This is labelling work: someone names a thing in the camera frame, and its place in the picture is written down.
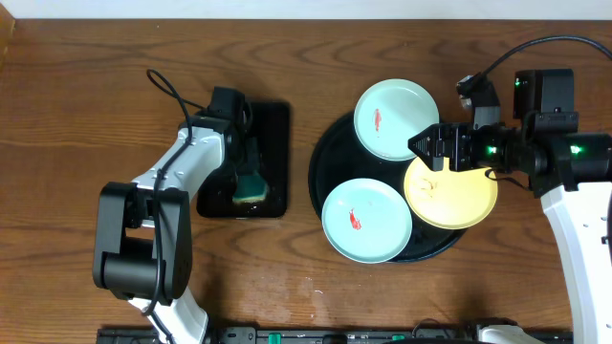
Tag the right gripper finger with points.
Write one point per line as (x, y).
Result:
(432, 132)
(427, 152)

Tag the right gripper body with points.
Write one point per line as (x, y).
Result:
(464, 145)

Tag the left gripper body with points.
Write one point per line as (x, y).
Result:
(244, 160)

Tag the green yellow sponge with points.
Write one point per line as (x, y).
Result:
(250, 189)

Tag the yellow plate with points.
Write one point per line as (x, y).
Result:
(446, 199)

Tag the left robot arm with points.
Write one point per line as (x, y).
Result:
(143, 249)

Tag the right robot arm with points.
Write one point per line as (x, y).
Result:
(568, 171)

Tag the black rectangular tray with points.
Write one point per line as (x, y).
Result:
(271, 128)

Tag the round black tray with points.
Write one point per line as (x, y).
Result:
(339, 157)

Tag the green plate with red stain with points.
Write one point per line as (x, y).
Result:
(391, 112)

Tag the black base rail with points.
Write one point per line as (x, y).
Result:
(250, 335)

